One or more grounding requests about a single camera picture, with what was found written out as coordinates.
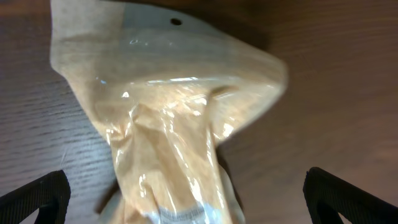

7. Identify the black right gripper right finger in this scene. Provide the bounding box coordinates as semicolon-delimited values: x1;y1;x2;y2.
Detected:
303;167;397;224

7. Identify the beige powder bag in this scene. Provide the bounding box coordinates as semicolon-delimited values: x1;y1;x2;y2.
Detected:
50;0;287;224

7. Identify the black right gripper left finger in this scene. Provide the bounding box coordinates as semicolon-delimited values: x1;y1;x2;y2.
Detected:
1;170;71;224

